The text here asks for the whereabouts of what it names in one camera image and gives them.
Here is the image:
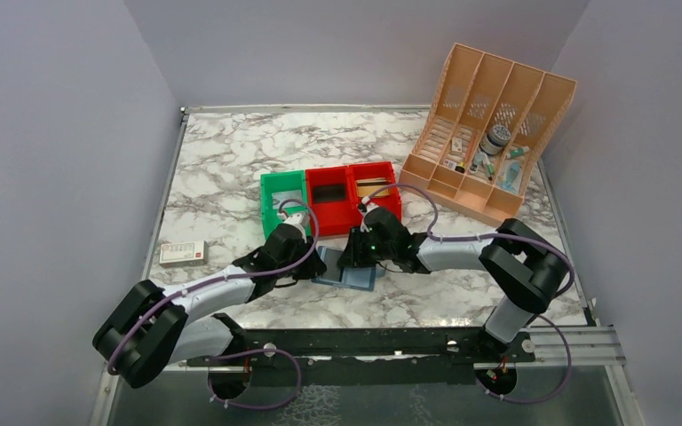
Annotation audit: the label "round grey jar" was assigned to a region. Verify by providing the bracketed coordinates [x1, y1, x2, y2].
[479, 123, 512, 156]

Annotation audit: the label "middle red plastic bin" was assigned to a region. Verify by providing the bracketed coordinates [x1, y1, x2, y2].
[305, 166, 355, 237]

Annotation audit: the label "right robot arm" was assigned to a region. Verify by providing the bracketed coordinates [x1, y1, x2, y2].
[337, 208, 575, 361]

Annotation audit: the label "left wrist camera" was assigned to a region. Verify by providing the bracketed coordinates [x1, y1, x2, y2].
[279, 211, 311, 239]

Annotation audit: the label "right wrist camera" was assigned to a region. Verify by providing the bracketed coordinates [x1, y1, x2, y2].
[358, 196, 379, 233]

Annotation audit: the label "peach desk organizer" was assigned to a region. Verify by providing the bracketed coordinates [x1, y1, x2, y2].
[399, 43, 577, 225]

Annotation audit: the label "small items in organizer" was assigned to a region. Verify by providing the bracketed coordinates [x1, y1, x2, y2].
[440, 134, 495, 181]

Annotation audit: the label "light blue packet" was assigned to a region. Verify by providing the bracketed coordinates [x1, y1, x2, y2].
[497, 161, 523, 194]

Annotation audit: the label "green tipped tube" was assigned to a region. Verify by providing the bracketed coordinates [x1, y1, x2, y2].
[504, 146, 531, 159]

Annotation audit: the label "right red plastic bin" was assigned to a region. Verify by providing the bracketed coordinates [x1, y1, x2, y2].
[343, 162, 402, 233]

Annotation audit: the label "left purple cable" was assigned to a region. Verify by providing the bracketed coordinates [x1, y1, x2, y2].
[107, 198, 321, 376]

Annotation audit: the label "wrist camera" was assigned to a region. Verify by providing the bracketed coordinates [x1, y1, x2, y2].
[358, 196, 379, 233]
[279, 211, 311, 239]

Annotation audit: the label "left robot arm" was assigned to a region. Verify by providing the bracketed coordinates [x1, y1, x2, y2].
[91, 224, 326, 389]

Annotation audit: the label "black card in bin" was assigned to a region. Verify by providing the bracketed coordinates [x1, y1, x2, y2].
[312, 184, 346, 203]

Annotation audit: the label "blue leather card holder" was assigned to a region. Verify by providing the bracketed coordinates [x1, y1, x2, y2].
[311, 246, 386, 292]

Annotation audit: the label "green plastic bin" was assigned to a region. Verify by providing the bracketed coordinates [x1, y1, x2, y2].
[259, 170, 308, 238]

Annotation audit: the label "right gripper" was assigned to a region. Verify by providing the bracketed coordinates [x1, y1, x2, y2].
[337, 225, 395, 268]

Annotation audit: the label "small white red box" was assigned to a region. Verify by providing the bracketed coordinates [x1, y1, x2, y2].
[159, 240, 208, 268]

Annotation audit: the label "red plastic bin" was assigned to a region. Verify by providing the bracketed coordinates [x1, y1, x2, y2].
[305, 166, 355, 237]
[343, 162, 402, 233]

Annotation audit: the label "silver card in bin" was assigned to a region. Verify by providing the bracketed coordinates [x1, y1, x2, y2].
[271, 190, 304, 209]

